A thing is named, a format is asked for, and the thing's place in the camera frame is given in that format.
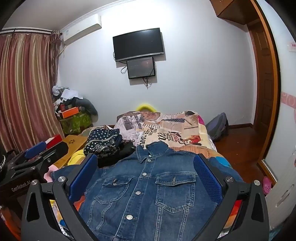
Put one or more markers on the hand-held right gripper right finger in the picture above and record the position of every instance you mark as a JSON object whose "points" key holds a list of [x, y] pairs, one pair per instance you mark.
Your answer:
{"points": [[208, 177]]}

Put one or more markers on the wooden overhead cabinet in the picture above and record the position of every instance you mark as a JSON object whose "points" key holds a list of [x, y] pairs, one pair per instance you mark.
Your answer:
{"points": [[233, 9]]}

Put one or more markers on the grey backpack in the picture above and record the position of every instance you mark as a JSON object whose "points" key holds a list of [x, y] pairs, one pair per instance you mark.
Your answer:
{"points": [[217, 127]]}

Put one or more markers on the orange box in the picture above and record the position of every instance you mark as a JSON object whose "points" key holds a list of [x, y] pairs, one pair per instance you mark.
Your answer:
{"points": [[69, 112]]}

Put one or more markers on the small wooden table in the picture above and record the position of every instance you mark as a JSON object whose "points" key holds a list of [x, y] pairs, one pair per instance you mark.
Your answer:
{"points": [[74, 142]]}

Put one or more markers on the black garment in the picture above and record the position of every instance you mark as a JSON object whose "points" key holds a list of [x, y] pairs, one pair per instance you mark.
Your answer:
{"points": [[124, 150]]}

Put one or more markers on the black wall television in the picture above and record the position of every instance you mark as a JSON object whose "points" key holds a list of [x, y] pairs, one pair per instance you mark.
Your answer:
{"points": [[138, 44]]}

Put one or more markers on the wooden door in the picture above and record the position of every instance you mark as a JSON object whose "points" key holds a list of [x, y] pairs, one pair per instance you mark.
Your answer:
{"points": [[260, 81]]}

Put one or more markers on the printed blanket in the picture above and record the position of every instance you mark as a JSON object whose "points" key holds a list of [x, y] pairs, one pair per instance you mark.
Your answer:
{"points": [[175, 132]]}

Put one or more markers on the green patterned box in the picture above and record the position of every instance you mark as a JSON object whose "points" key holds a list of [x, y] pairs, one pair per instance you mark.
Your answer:
{"points": [[76, 122]]}

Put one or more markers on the blue denim jacket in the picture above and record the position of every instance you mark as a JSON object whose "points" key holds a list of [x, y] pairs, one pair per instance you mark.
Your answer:
{"points": [[143, 197]]}

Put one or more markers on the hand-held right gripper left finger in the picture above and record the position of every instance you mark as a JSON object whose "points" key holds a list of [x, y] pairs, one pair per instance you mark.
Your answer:
{"points": [[82, 178]]}

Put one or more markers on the pile of clothes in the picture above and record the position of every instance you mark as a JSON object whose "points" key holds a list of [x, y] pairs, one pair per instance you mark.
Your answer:
{"points": [[78, 98]]}

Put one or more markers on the red box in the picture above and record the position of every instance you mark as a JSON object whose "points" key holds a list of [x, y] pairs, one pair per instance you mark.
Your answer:
{"points": [[54, 141]]}

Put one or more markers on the white cabinet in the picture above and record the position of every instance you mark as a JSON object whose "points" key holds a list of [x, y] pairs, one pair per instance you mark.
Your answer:
{"points": [[282, 204]]}

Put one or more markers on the pink slipper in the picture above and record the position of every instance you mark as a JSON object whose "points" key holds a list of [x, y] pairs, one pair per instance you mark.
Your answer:
{"points": [[266, 185]]}

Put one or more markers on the small black wall monitor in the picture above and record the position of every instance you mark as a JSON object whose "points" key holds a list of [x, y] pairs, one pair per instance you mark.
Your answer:
{"points": [[140, 68]]}

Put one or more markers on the yellow cloth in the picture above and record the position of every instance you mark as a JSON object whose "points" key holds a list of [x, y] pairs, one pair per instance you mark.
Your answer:
{"points": [[76, 157]]}

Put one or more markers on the striped red curtain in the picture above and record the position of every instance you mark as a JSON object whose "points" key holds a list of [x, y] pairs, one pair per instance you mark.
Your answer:
{"points": [[25, 88]]}

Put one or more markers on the black case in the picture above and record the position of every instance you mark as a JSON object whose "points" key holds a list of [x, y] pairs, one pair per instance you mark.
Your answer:
{"points": [[59, 150]]}

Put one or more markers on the yellow cushion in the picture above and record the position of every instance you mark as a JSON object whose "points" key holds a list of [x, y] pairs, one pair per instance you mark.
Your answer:
{"points": [[145, 107]]}

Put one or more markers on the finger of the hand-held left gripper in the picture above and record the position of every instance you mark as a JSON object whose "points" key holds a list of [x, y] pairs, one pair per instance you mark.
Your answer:
{"points": [[35, 149], [44, 158]]}

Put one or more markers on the polka dot dark garment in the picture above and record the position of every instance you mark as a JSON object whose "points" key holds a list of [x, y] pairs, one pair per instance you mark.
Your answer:
{"points": [[101, 141]]}

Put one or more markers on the white air conditioner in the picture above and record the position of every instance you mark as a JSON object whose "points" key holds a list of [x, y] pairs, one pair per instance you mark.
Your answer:
{"points": [[81, 30]]}

